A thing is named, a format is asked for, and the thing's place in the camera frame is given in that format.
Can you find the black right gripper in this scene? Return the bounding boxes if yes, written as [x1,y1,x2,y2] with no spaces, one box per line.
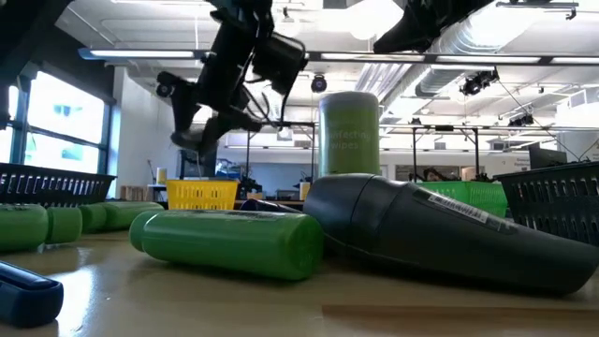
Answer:
[373,0,495,55]

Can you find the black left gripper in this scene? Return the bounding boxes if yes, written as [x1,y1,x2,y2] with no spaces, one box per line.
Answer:
[170,8,263,154]

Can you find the green plastic travel bottle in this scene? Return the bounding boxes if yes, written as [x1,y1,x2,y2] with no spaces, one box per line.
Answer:
[128,208,325,282]
[0,203,84,255]
[78,200,165,234]

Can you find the grey deodorant stick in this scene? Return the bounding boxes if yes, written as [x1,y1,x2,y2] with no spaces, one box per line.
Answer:
[302,173,599,296]

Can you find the blue disposable razor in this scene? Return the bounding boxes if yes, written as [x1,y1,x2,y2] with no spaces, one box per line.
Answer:
[0,260,66,329]

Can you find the black computer monitor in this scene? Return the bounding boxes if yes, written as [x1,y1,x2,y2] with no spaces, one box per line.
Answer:
[179,149,219,180]
[527,142,568,170]

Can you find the yellow plastic basket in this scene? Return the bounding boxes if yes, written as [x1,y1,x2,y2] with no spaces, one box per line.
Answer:
[165,179,241,212]

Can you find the black ceiling spotlight cluster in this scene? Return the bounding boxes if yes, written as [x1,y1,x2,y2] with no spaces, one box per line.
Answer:
[507,113,535,128]
[459,67,501,97]

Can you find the brown cardboard boxes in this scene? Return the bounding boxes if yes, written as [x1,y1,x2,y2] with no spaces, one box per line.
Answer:
[119,184,152,202]

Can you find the green disinfecting wipes canister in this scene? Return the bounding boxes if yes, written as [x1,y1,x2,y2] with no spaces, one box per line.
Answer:
[317,91,381,178]

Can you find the person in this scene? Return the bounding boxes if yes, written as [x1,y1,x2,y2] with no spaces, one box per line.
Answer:
[422,167,451,183]

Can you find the black plastic basket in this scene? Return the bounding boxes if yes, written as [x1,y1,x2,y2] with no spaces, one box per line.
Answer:
[493,161,599,249]
[0,162,117,209]

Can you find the green plastic basket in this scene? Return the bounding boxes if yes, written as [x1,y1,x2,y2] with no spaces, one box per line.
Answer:
[414,181,509,218]

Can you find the silver ceiling air duct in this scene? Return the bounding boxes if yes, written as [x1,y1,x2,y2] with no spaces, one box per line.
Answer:
[355,0,544,111]

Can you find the black workstation frame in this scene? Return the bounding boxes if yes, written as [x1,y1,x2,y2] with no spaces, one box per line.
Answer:
[410,124,482,183]
[242,120,318,186]

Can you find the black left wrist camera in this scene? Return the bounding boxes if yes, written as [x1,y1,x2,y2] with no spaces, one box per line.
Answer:
[251,31,310,96]

